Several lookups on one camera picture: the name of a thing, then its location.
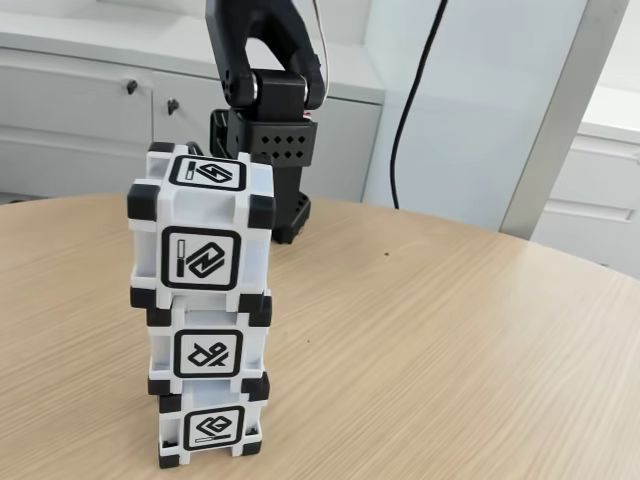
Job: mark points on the white cube with zigzag symbol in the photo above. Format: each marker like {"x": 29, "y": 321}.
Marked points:
{"x": 200, "y": 210}

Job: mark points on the white cube with crossed symbol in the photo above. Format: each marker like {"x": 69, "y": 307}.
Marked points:
{"x": 210, "y": 320}

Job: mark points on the black table clamp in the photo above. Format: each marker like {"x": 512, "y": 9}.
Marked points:
{"x": 195, "y": 147}

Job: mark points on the white cube with arrow symbol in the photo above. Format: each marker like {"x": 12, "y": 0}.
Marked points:
{"x": 210, "y": 400}

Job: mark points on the black cabinet lock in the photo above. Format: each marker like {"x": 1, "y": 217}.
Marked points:
{"x": 173, "y": 105}
{"x": 132, "y": 86}

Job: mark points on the white cabinet with locks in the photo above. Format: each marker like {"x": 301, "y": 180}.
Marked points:
{"x": 75, "y": 125}

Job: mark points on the white drawer cabinet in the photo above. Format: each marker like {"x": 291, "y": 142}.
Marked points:
{"x": 600, "y": 190}

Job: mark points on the grey metal post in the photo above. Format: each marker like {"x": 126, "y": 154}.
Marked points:
{"x": 550, "y": 125}

